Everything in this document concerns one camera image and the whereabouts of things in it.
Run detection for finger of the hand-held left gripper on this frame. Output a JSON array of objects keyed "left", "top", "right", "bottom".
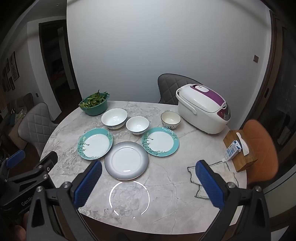
[
  {"left": 8, "top": 151, "right": 58, "bottom": 181},
  {"left": 0, "top": 149, "right": 25, "bottom": 180}
]

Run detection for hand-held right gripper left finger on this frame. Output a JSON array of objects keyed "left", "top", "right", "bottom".
[{"left": 26, "top": 160, "right": 130, "bottom": 241}]

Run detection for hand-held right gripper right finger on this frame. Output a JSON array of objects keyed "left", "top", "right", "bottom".
[{"left": 195, "top": 160, "right": 270, "bottom": 241}]

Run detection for teal rimmed floral plate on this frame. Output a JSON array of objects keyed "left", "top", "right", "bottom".
[
  {"left": 142, "top": 127, "right": 179, "bottom": 157},
  {"left": 77, "top": 128, "right": 113, "bottom": 161}
]

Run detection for grey rimmed plate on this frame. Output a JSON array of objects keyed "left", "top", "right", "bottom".
[{"left": 104, "top": 141, "right": 149, "bottom": 181}]

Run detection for large white bowl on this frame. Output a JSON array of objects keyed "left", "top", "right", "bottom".
[{"left": 101, "top": 108, "right": 128, "bottom": 130}]

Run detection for medium white bowl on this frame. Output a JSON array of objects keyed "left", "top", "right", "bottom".
[{"left": 126, "top": 116, "right": 149, "bottom": 135}]

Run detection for small cream dark-rimmed bowl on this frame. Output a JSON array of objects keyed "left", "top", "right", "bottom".
[{"left": 161, "top": 111, "right": 181, "bottom": 130}]

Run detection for person's left hand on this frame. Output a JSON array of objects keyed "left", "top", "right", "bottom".
[{"left": 13, "top": 226, "right": 27, "bottom": 241}]

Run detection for white dark-edged cloth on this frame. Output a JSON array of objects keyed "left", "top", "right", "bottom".
[{"left": 187, "top": 161, "right": 239, "bottom": 200}]

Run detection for blue white small carton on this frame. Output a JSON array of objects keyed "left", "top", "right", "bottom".
[{"left": 224, "top": 141, "right": 242, "bottom": 161}]

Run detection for light grey quilted chair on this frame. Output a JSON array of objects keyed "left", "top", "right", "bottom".
[{"left": 18, "top": 102, "right": 59, "bottom": 157}]

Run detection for wooden tissue box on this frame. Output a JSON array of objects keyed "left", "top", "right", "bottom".
[{"left": 223, "top": 130, "right": 258, "bottom": 172}]

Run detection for white tissue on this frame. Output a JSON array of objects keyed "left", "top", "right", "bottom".
[{"left": 236, "top": 132, "right": 250, "bottom": 155}]

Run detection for orange chair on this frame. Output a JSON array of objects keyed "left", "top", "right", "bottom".
[{"left": 239, "top": 119, "right": 279, "bottom": 186}]

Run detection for green plastic bowl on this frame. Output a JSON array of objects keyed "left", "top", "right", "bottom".
[{"left": 79, "top": 94, "right": 110, "bottom": 116}]

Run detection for white purple rice cooker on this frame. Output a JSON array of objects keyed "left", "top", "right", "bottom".
[{"left": 175, "top": 84, "right": 231, "bottom": 135}]

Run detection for green leafy vegetables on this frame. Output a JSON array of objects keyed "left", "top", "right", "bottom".
[{"left": 80, "top": 90, "right": 110, "bottom": 109}]

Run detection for tall framed wall picture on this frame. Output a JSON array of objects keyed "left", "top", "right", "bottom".
[{"left": 10, "top": 51, "right": 19, "bottom": 80}]

